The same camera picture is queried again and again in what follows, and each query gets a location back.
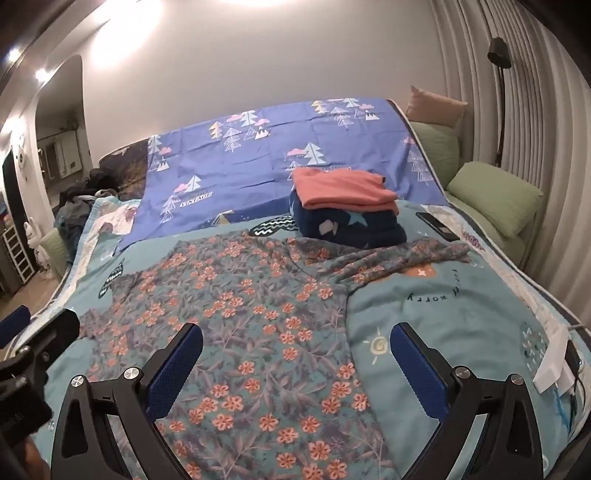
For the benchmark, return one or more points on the dark patterned blanket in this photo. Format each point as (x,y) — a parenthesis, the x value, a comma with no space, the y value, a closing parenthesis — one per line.
(124,173)

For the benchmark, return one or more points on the pile of dark clothes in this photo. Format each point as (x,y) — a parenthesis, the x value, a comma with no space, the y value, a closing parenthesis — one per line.
(78,203)

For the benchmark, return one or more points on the white paper tissue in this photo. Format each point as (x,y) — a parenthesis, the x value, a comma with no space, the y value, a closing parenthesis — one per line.
(551,364)

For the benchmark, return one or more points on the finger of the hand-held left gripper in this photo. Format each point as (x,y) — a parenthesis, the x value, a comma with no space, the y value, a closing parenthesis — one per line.
(14,325)
(51,334)

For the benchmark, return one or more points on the black phone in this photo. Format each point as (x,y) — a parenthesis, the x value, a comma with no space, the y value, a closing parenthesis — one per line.
(436,225)

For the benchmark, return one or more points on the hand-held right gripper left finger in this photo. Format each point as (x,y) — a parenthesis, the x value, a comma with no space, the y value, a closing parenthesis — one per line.
(175,369)

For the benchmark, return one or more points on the floral teal shirt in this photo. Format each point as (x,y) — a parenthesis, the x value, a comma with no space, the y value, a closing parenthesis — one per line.
(258,323)

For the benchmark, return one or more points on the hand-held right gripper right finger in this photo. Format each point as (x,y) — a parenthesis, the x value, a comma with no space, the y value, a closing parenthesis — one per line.
(418,374)

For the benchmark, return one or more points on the large green pillow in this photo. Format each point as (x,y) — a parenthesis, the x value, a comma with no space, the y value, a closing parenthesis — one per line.
(494,194)

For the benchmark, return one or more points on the white rack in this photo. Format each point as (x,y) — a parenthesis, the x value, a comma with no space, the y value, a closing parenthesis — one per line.
(18,258)

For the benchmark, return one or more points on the grey curtain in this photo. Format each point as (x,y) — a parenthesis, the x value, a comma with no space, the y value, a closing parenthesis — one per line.
(545,115)

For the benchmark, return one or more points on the purple tree-print sheet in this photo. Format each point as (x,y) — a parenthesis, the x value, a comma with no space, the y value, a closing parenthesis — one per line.
(258,161)

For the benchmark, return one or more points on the folded coral garment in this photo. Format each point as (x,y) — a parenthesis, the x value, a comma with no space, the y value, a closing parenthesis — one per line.
(341,187)

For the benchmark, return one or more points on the navy star pillow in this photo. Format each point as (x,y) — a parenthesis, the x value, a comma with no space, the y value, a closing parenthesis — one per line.
(351,226)

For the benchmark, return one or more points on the black floor lamp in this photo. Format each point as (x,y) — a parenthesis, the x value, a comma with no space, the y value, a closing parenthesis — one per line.
(498,53)

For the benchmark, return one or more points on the peach pillow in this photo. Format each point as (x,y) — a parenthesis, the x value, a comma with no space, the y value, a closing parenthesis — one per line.
(434,108)

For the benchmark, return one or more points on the small green pillow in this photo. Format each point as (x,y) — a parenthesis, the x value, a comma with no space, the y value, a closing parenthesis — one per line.
(438,147)

